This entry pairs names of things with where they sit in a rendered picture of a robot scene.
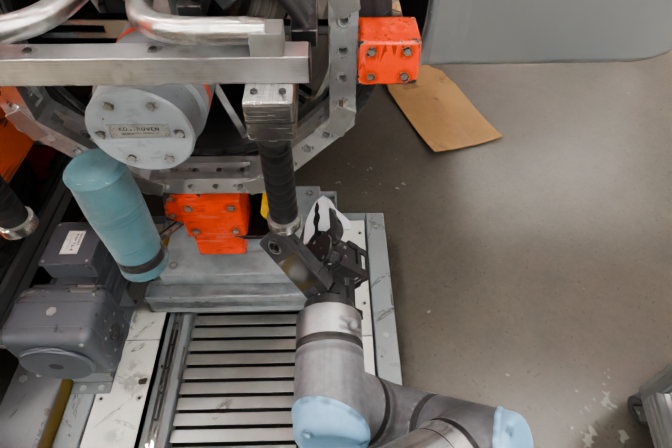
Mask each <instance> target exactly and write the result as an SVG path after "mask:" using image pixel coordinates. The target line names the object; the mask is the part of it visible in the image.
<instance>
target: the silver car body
mask: <svg viewBox="0 0 672 448"><path fill-rule="evenodd" d="M671 50H672V0H439V5H438V11H437V17H436V22H435V26H434V30H433V34H432V38H431V41H430V44H429V47H428V50H427V53H426V55H425V58H424V60H423V62H422V65H460V64H549V63H621V62H634V61H642V60H648V59H651V58H654V57H657V56H660V55H663V54H666V53H668V52H669V51H671Z"/></svg>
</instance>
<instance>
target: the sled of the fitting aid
mask: <svg viewBox="0 0 672 448"><path fill-rule="evenodd" d="M322 196H325V197H327V198H328V199H330V200H331V202H332V203H333V205H334V207H335V209H336V210H337V191H320V197H322ZM173 222H174V221H168V220H166V219H165V222H164V226H163V229H165V228H166V227H167V226H169V225H170V224H171V223H173ZM163 229H161V231H162V230H163ZM161 231H160V232H161ZM143 300H144V301H145V303H146V305H147V306H148V308H149V310H150V311H151V312H152V313H153V312H154V313H155V312H212V311H269V310H302V309H303V308H304V304H305V302H306V301H307V300H308V299H307V298H306V297H305V296H304V294H303V293H302V292H301V291H300V290H299V289H298V288H297V287H296V285H295V284H294V283H293V282H292V283H232V284H172V285H165V284H164V283H163V281H162V279H161V277H160V275H158V276H157V277H155V278H153V279H151V280H148V281H147V285H146V288H145V292H144V295H143Z"/></svg>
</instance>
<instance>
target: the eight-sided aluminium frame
mask: <svg viewBox="0 0 672 448"><path fill-rule="evenodd" d="M360 9H361V7H360V0H328V34H329V96H328V97H327V98H326V99H325V100H324V101H322V102H321V103H320V104H319V105H318V106H316V107H315V108H314V109H313V110H312V111H311V112H309V113H308V114H307V115H306V116H305V117H303V118H302V119H301V120H300V121H299V122H298V123H297V135H296V138H295V140H291V146H292V155H293V165H294V172H295V171H296V170H297V169H299V168H300V167H301V166H302V165H304V164H305V163H306V162H308V161H309V160H310V159H312V158H313V157H314V156H315V155H317V154H318V153H319V152H321V151H322V150H323V149H325V148H326V147H327V146H328V145H330V144H331V143H332V142H334V141H335V140H336V139H338V138H339V137H343V136H344V134H345V132H347V131H348V130H349V129H350V128H352V127H353V126H354V125H355V114H356V75H357V49H358V22H359V10H360ZM0 91H1V95H0V106H1V107H2V109H3V110H4V112H5V113H6V115H5V117H6V118H7V119H8V120H9V121H10V122H12V124H13V125H14V127H15V128H16V129H17V130H18V131H20V132H22V133H24V134H26V135H27V136H28V137H30V138H31V139H32V140H33V141H36V140H38V141H40V142H42V143H44V144H46V145H48V146H50V147H52V148H54V149H56V150H58V151H60V152H62V153H64V154H66V155H68V156H70V157H72V158H75V157H76V156H78V155H79V154H81V153H83V152H85V151H88V150H92V149H99V148H100V147H99V146H98V145H97V144H96V143H95V142H94V140H93V139H92V138H91V136H90V134H89V133H88V130H87V128H86V125H85V118H84V117H83V116H81V115H80V114H78V113H76V112H74V111H72V110H71V109H69V108H67V107H65V106H63V105H62V104H60V103H58V102H56V101H54V100H53V99H52V98H51V97H50V96H49V94H48V92H47V91H46V89H45V87H44V86H0ZM127 167H128V168H129V170H130V172H131V174H132V176H133V178H134V180H135V181H136V183H137V185H138V187H139V189H140V191H141V192H142V193H144V194H147V195H151V194H154V195H158V196H162V195H163V193H164V192H165V193H175V194H222V193H250V194H251V195H253V194H257V193H266V191H265V184H264V179H263V173H262V167H261V161H260V155H257V156H197V157H188V159H186V160H185V161H184V162H182V163H181V164H179V165H177V166H174V167H171V168H166V169H143V168H138V167H134V166H131V165H128V164H127Z"/></svg>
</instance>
